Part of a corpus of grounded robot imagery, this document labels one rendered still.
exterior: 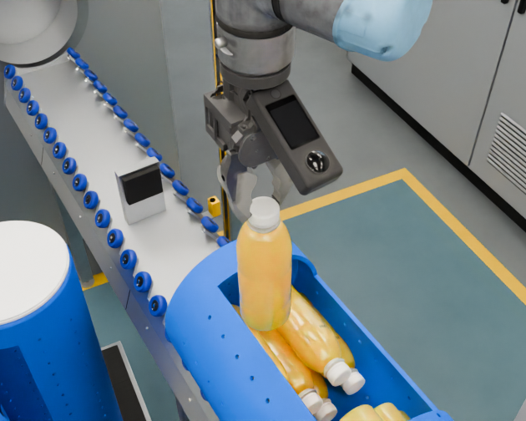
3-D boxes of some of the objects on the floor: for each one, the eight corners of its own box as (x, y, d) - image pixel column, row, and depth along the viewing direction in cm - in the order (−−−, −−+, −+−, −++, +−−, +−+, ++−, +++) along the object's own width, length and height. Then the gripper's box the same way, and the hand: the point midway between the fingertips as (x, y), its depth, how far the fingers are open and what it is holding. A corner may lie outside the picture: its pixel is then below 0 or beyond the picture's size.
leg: (91, 275, 262) (57, 156, 219) (97, 284, 259) (63, 165, 215) (78, 281, 260) (41, 162, 216) (83, 290, 256) (46, 171, 213)
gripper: (277, 20, 68) (271, 167, 84) (180, 49, 64) (194, 199, 80) (323, 59, 63) (308, 208, 79) (221, 93, 59) (227, 244, 74)
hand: (263, 210), depth 76 cm, fingers closed on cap, 4 cm apart
